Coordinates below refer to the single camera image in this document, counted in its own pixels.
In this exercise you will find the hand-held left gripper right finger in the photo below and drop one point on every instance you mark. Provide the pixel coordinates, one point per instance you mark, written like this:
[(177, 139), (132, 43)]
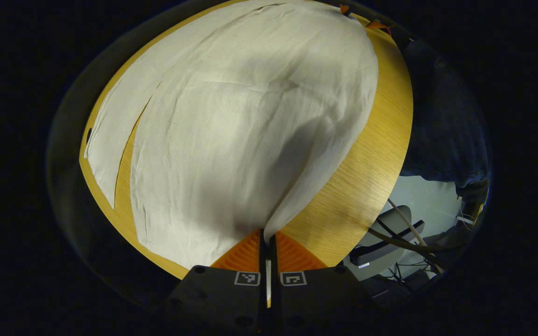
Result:
[(315, 298)]

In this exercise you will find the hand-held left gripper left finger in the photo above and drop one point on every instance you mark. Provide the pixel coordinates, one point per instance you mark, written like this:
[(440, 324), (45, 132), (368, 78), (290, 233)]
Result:
[(222, 298)]

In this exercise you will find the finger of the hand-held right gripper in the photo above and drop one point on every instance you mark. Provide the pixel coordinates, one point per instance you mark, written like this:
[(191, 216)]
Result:
[(345, 9), (377, 26)]

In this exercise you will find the white jeans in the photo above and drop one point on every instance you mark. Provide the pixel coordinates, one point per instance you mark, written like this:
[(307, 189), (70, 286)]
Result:
[(231, 140)]

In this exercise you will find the grey chair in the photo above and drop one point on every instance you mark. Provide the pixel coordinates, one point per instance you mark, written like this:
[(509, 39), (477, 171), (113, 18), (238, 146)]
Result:
[(392, 219)]

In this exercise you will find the person's dark blue clothing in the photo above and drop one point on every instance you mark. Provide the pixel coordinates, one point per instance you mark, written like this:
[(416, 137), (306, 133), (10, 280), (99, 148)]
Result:
[(442, 116)]

